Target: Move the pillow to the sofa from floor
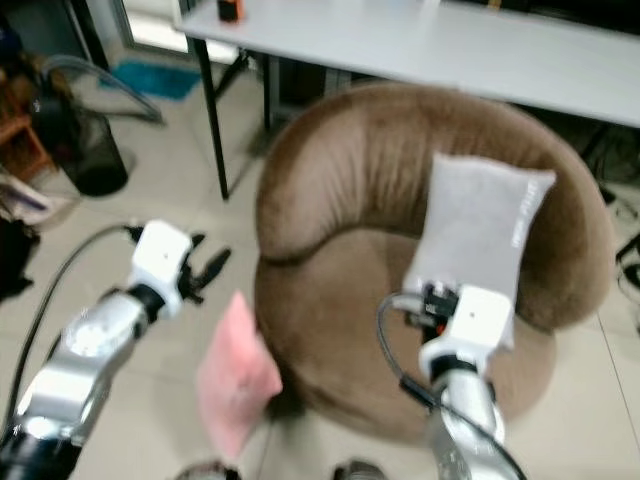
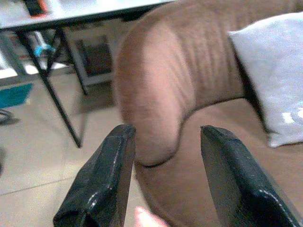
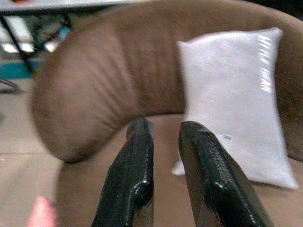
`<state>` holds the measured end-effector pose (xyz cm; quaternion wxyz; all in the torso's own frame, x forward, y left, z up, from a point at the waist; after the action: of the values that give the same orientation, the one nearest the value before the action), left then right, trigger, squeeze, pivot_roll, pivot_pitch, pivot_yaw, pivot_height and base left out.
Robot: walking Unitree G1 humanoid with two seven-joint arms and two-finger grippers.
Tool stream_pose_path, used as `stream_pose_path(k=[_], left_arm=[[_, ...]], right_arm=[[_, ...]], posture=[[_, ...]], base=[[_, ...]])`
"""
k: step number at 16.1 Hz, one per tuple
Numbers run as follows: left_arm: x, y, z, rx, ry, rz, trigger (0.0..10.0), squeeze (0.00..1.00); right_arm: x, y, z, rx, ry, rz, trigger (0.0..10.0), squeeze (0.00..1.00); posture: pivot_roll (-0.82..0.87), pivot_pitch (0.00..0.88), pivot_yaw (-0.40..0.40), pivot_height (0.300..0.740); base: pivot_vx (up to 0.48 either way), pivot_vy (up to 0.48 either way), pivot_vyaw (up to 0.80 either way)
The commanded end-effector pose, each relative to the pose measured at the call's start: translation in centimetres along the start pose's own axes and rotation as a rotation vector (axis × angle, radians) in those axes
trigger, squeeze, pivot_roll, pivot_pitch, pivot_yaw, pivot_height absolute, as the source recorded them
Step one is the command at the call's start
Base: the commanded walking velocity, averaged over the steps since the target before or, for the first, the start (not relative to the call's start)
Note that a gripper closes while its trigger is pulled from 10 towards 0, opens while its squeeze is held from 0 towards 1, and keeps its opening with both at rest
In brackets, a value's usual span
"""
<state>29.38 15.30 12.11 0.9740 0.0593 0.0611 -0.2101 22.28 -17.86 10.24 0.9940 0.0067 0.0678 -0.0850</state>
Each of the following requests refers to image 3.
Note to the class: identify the white pillow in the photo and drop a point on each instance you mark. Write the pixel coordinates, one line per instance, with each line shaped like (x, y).
(232, 111)

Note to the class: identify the brown sofa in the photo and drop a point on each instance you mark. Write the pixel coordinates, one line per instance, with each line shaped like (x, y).
(123, 78)

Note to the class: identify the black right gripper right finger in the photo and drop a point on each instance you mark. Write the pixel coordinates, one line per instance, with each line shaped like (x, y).
(213, 175)

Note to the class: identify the pink pillow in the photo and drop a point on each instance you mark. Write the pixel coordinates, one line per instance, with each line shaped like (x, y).
(42, 212)

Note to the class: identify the black-legged table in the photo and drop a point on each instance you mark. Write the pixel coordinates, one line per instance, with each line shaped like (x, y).
(26, 28)

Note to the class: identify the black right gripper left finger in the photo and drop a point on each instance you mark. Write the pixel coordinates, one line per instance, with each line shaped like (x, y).
(129, 175)

